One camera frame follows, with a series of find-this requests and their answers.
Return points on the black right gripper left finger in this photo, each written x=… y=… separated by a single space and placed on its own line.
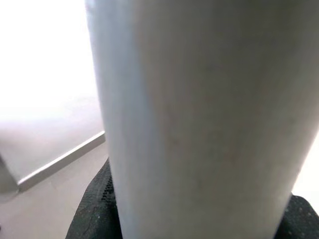
x=94 y=211

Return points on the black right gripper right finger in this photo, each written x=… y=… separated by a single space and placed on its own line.
x=299 y=219

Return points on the white plastic table leg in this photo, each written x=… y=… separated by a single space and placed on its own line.
x=199 y=99

